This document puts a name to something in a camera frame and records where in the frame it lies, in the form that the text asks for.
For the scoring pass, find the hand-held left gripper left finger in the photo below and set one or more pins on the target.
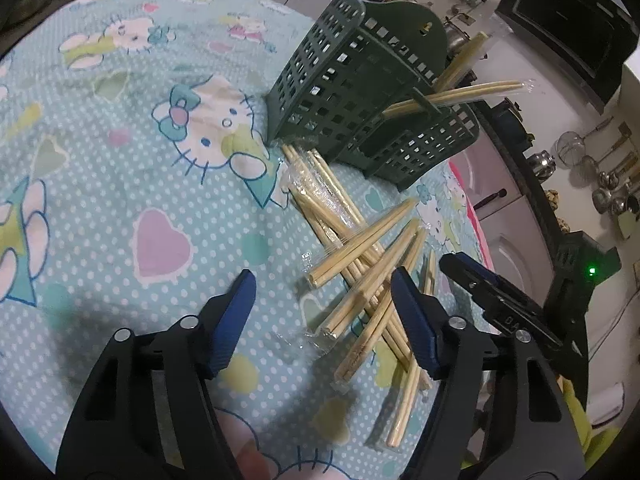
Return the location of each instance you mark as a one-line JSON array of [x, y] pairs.
[[235, 325]]

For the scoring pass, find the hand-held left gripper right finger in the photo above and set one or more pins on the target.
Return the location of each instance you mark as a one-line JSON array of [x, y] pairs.
[[415, 330]]

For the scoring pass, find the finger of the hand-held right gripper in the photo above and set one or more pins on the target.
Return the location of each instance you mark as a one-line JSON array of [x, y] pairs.
[[490, 295]]

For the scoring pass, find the pile of bamboo chopsticks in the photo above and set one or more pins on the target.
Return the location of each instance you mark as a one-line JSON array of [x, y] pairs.
[[350, 260]]

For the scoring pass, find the bamboo chopstick pair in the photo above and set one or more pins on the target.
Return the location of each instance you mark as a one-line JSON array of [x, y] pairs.
[[465, 60], [480, 91]]

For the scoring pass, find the green plastic utensil basket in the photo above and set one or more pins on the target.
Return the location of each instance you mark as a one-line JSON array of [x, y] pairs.
[[320, 70]]

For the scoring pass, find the ginger roots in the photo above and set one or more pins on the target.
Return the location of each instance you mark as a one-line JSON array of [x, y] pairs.
[[554, 196]]

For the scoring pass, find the row of hanging metal ladles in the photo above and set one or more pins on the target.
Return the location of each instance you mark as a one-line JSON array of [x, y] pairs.
[[612, 195]]

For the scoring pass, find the small metal skimmer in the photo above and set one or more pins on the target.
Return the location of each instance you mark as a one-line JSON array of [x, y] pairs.
[[590, 167]]

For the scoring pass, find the stainless steel thermos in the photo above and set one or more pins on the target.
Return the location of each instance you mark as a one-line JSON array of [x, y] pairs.
[[543, 162]]

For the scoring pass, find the dark pot with yellow rim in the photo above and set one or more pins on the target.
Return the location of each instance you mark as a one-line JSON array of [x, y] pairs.
[[510, 125]]

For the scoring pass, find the cartoon cat printed blanket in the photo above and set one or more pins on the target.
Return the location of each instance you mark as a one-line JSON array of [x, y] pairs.
[[125, 160]]

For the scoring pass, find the black range hood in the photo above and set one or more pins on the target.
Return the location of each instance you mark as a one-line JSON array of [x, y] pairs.
[[560, 25]]

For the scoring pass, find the white wall cabinet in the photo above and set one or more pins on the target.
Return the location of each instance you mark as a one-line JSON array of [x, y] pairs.
[[632, 90]]

